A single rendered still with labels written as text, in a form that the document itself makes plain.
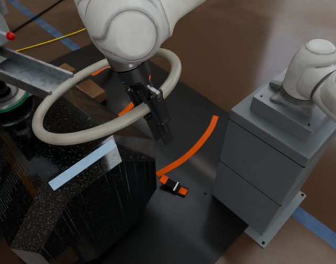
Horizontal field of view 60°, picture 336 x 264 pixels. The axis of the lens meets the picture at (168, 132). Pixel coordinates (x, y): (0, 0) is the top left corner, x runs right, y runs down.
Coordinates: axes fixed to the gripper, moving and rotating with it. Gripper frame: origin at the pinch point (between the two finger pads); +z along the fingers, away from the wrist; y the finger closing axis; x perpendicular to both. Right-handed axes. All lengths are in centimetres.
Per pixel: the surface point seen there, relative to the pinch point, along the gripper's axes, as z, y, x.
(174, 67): -10.0, 4.9, -14.7
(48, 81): -10, 54, 6
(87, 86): 48, 179, -47
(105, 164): 27, 43, 8
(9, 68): -17, 71, 12
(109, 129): -8.9, 2.0, 11.6
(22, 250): 39, 52, 52
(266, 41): 99, 128, -232
